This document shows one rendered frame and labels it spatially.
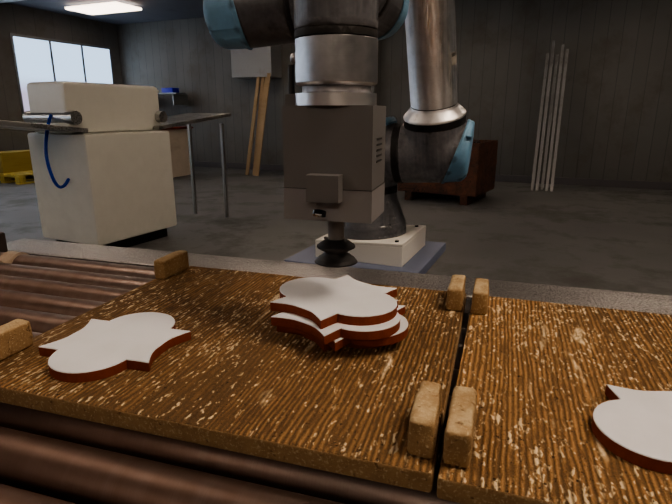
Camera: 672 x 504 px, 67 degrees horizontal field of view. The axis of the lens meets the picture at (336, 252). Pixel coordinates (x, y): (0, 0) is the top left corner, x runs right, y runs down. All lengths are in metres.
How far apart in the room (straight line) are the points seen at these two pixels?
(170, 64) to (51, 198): 7.64
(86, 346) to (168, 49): 11.78
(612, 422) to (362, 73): 0.33
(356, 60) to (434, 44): 0.48
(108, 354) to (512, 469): 0.35
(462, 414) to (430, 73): 0.69
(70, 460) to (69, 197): 4.36
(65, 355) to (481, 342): 0.39
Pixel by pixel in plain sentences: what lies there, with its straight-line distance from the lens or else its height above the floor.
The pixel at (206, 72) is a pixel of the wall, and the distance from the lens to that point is 11.60.
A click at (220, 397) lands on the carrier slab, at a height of 0.94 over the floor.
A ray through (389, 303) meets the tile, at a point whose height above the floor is 0.97.
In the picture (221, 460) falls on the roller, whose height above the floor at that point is 0.91.
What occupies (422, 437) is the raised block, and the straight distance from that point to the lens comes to 0.36.
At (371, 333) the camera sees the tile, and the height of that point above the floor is 0.96.
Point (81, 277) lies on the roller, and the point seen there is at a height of 0.92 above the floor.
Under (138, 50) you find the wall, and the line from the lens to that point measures 12.78.
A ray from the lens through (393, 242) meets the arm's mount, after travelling 0.98.
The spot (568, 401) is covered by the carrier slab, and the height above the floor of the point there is 0.94.
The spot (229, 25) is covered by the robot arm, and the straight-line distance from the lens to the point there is 0.62.
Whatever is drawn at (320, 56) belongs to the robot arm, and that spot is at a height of 1.20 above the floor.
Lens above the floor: 1.15
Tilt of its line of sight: 15 degrees down
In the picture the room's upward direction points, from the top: straight up
